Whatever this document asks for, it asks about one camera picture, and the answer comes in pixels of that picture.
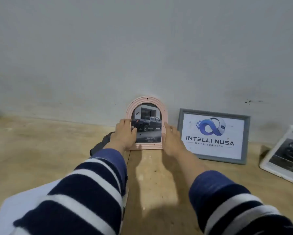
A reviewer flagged person's right hand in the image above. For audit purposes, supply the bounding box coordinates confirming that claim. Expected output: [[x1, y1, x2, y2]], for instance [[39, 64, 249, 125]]
[[162, 121, 188, 157]]

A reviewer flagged person's left hand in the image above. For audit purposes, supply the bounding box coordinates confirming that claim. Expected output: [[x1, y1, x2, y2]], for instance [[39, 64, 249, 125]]
[[109, 118, 138, 155]]

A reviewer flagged black cleaning cloth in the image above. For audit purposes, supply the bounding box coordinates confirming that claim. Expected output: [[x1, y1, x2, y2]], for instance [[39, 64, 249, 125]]
[[89, 131, 116, 157]]

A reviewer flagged pink arched photo frame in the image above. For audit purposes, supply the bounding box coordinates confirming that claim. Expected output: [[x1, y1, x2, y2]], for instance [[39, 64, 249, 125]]
[[125, 96, 168, 150]]

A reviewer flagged grey rectangular photo frame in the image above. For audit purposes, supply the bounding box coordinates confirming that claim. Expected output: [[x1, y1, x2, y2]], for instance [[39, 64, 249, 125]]
[[177, 108, 251, 165]]

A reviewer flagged white rectangular photo frame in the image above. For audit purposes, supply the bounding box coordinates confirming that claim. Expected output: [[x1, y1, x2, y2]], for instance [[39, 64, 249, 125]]
[[259, 125, 293, 188]]

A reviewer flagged large white paper sheet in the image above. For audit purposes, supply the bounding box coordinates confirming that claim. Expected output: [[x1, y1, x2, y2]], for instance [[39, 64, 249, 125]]
[[0, 180, 130, 235]]

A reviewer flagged person's right forearm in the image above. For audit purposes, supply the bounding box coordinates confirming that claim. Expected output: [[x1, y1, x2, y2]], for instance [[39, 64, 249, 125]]
[[176, 150, 293, 235]]

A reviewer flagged person's left forearm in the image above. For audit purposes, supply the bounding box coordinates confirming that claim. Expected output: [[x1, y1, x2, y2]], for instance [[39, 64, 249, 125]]
[[13, 144, 129, 235]]

